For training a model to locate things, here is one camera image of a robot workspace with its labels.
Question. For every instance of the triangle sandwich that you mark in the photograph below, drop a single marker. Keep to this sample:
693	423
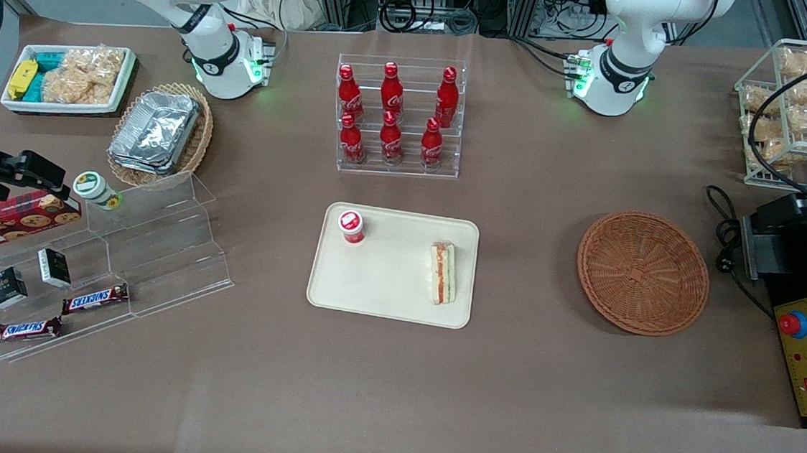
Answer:
443	273

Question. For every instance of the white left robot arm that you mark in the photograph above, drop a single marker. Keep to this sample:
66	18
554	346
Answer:
624	71

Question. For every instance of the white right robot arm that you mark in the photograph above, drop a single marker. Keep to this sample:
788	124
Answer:
208	53

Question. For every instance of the round brown wicker basket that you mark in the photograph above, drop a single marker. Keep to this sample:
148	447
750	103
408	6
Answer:
641	274

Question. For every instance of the oval light wicker basket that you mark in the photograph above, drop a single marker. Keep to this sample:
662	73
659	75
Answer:
201	138

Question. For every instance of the beige plastic tray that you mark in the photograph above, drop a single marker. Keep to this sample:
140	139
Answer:
392	276

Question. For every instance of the red tartan cookie box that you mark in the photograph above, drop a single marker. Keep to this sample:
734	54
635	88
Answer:
8	220

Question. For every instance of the green lid yogurt cup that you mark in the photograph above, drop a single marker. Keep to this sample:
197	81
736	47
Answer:
93	188

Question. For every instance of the black machine with yellow panel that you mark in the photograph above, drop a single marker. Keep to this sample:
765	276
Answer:
798	286

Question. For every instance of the teal snack packet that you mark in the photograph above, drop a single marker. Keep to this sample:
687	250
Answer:
48	60
35	88

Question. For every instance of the yellow snack packet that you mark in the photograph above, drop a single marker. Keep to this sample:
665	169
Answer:
22	79

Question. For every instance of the small black carton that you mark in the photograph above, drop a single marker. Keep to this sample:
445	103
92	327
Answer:
7	287
54	267

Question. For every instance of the bagged rice crackers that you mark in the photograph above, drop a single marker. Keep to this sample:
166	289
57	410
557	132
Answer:
80	79

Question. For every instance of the red emergency stop button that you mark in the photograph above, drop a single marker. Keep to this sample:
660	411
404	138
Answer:
794	325

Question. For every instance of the white rectangular snack bin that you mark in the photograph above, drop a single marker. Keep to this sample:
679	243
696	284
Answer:
123	82

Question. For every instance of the aluminium foil container stack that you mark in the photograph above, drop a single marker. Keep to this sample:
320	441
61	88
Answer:
155	131

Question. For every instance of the Snickers chocolate bar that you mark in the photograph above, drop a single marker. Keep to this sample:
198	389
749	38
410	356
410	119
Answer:
95	299
24	330

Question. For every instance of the clear acrylic step shelf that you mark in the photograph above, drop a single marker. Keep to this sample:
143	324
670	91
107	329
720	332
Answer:
164	251

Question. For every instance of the red cola bottle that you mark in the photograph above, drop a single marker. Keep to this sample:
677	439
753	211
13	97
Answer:
446	100
390	143
352	143
392	89
431	148
349	92

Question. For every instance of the red lid yogurt cup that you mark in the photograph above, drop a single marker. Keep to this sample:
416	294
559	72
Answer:
352	226

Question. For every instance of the clear acrylic bottle rack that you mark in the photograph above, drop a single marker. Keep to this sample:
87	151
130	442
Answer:
397	170

